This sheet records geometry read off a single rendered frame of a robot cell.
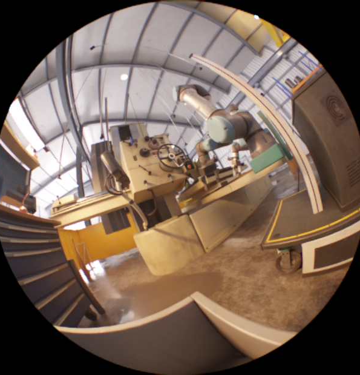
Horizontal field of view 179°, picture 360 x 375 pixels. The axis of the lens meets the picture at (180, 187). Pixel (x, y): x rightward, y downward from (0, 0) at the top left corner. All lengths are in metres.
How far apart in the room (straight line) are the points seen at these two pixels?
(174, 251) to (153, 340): 1.30
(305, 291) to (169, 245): 1.32
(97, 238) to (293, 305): 4.01
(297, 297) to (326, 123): 0.75
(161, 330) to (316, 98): 0.74
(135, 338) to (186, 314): 0.07
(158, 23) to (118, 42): 2.19
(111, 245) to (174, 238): 2.69
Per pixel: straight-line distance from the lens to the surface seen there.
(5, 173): 1.59
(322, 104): 0.62
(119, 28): 7.96
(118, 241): 3.75
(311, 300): 0.75
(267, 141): 0.55
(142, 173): 1.45
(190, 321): 0.18
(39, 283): 0.94
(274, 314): 0.73
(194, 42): 8.25
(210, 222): 1.65
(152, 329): 0.17
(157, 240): 1.37
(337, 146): 0.60
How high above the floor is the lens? 0.66
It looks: 11 degrees up
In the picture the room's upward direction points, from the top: 25 degrees counter-clockwise
